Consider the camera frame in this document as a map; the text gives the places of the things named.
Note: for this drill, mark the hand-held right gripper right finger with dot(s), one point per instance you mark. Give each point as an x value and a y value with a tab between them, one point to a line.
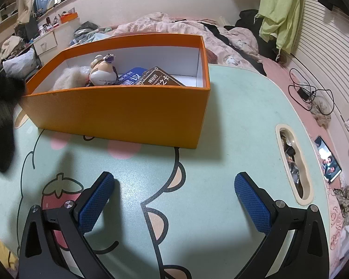
253	203

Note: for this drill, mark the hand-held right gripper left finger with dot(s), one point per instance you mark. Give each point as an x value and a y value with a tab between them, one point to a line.
96	203

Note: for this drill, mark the large orange cardboard box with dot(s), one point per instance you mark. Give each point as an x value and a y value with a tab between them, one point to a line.
119	116

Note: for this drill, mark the black glossy cloth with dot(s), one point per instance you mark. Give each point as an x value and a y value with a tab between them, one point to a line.
0	122

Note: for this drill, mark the beige furry pompom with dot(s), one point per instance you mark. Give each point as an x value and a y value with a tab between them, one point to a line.
68	78

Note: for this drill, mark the cartoon character figurine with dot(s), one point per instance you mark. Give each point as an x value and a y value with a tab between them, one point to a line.
103	74

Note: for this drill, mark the blue card case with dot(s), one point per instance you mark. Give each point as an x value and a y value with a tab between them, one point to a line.
132	77

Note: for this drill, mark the brown card box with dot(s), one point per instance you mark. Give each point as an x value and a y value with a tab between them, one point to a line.
160	78

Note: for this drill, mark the cartoon printed green desktop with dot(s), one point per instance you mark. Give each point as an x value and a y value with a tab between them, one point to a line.
221	107

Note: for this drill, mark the crumpled foil wrappers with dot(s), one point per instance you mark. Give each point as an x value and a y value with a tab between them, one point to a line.
292	168

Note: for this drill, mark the smartphone with lit screen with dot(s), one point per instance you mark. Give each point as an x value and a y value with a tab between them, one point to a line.
327	162

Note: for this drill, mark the dark patterned crumpled cloth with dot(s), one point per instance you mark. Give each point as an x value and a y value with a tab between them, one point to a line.
344	202

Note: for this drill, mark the small beige crumpled cloth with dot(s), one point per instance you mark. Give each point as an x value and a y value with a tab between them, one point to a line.
321	117

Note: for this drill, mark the pink bed sheet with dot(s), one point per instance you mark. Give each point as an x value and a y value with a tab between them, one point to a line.
279	72

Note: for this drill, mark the white plastic bag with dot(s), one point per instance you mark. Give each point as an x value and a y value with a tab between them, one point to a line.
20	64

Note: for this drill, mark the light blue clothes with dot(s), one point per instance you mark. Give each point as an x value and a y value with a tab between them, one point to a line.
96	37

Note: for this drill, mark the white drawer cabinet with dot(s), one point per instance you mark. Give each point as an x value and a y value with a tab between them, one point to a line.
46	42

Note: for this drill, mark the grey cloth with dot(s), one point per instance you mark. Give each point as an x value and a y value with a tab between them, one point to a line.
87	26

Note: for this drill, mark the white slatted door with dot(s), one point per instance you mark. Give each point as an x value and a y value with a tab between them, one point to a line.
331	43

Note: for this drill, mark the black clothes pile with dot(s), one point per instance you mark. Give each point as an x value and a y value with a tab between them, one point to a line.
247	17

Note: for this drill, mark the small orange box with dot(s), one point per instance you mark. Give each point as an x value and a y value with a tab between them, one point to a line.
69	18

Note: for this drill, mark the pink printed quilt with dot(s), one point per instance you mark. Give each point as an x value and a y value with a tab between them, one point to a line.
168	24

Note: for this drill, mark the light green hanging garment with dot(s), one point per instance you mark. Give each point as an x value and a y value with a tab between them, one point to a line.
279	11

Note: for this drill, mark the beige curtain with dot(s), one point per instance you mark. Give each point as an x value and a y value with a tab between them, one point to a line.
27	3

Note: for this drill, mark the white wall shelf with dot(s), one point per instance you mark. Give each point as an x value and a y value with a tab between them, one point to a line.
5	20

